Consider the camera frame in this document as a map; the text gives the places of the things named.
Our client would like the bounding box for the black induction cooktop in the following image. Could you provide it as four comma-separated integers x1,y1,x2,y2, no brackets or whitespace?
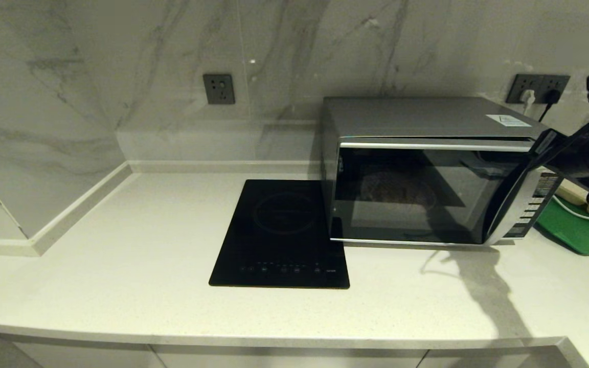
209,179,350,290

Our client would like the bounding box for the white label sticker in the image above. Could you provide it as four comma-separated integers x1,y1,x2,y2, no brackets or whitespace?
485,114,532,128

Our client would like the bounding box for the grey single wall socket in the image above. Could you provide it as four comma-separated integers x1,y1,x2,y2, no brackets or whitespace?
203,74,236,105

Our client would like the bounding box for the white power cable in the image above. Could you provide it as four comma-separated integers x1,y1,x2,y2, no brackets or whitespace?
553,197,589,224

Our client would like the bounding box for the black glass microwave door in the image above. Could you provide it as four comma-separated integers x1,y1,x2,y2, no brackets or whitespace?
329,137,556,246

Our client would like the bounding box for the green cutting board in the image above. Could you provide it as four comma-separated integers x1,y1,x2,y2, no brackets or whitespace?
536,197,589,256

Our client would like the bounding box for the silver microwave oven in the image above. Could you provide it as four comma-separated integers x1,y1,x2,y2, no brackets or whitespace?
322,97,584,246

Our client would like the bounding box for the grey double wall socket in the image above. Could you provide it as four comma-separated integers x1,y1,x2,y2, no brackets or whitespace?
505,74,570,105

